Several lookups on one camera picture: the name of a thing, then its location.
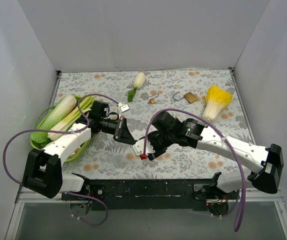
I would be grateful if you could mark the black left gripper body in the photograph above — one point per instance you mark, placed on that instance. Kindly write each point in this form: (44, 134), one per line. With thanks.
(120, 128)

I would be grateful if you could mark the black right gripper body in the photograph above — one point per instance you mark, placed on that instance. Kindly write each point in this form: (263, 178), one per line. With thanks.
(155, 145)

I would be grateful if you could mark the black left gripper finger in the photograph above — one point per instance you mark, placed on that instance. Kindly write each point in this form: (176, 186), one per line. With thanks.
(126, 140)
(124, 131)

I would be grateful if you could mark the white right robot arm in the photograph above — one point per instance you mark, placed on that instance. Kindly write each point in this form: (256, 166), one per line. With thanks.
(259, 167)

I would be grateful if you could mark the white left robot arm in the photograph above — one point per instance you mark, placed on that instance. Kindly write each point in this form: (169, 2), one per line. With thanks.
(43, 171)

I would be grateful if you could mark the celery stalk bundle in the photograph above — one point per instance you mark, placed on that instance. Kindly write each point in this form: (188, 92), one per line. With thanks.
(65, 124)

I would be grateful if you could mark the small brass padlock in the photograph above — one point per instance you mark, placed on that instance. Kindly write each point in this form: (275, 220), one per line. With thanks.
(152, 100)

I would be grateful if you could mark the green plastic basket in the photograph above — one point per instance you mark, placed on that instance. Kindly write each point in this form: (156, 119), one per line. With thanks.
(75, 154)

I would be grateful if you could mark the green napa cabbage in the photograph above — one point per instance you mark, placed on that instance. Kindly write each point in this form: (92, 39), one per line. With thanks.
(61, 110)

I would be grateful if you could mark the large brass padlock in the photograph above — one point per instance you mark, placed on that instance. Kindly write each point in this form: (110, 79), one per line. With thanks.
(189, 97)

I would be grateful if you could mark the floral table mat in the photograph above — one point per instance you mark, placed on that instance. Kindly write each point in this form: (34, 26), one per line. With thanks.
(105, 158)

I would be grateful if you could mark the white radish with leaves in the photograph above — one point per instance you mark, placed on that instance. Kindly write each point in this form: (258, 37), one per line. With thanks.
(137, 84)

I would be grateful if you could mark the yellow napa cabbage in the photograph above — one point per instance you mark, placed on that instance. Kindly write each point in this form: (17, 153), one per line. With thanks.
(216, 100)

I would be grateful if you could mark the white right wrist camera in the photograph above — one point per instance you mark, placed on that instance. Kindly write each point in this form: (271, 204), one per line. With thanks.
(141, 151)

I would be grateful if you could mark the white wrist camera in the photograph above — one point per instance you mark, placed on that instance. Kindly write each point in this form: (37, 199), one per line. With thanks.
(122, 108)
(141, 151)

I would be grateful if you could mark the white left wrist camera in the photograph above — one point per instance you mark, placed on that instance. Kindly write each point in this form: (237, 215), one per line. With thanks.
(122, 108)

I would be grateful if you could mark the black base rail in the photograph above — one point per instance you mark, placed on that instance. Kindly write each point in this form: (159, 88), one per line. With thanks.
(145, 194)

